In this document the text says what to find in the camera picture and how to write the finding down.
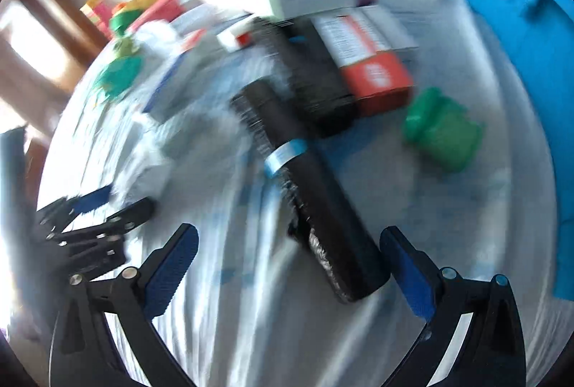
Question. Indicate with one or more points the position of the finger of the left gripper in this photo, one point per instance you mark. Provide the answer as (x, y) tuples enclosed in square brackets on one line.
[(87, 201), (111, 231)]

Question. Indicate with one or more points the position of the pink yellow candy tube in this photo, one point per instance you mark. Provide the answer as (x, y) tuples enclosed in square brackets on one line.
[(99, 13)]

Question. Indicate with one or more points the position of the green yellow duck plush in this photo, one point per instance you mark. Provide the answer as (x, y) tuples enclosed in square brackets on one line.
[(125, 13)]

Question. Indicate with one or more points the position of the green one-eyed monster plush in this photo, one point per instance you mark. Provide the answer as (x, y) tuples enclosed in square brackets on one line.
[(125, 46)]

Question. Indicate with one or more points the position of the red white medicine box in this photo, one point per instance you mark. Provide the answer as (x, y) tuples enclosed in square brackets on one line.
[(372, 51)]

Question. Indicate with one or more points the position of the green tissue pack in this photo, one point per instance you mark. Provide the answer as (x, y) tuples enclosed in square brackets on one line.
[(118, 75)]

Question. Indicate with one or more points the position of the blue folding storage crate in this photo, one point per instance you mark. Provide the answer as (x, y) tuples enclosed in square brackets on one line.
[(537, 35)]

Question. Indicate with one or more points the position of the light blue tablecloth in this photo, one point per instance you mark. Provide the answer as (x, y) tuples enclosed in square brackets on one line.
[(255, 309)]

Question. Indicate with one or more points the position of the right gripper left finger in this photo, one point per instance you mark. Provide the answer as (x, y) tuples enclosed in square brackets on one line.
[(83, 351)]

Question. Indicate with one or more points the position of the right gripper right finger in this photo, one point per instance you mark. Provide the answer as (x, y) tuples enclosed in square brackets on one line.
[(472, 334)]

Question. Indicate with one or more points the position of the black garbage bag roll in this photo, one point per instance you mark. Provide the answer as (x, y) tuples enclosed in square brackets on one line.
[(326, 223)]

